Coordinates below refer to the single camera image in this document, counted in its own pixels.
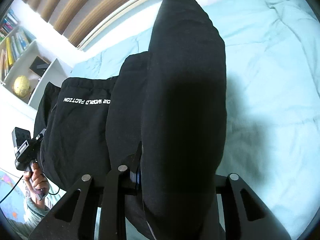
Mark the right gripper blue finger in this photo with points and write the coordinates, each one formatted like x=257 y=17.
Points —
x=124 y=180

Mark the black jacket with white piping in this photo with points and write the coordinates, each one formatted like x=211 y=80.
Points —
x=169 y=104

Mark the left forearm green sleeve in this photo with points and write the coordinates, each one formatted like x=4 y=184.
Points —
x=34 y=213

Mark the person's left hand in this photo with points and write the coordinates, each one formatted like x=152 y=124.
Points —
x=36 y=181

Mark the golden globe ornament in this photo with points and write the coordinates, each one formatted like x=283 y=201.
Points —
x=21 y=86

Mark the black box on shelf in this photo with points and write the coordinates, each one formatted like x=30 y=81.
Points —
x=39 y=66

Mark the white bookshelf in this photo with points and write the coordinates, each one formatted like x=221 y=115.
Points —
x=48 y=45

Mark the row of colourful books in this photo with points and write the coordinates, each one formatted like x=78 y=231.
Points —
x=15 y=39

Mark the wooden slatted headboard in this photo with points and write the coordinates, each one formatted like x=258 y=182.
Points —
x=74 y=19

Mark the light green quilt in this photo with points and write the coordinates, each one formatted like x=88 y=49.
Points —
x=272 y=103

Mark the colourful wall map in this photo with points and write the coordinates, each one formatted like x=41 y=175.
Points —
x=13 y=205

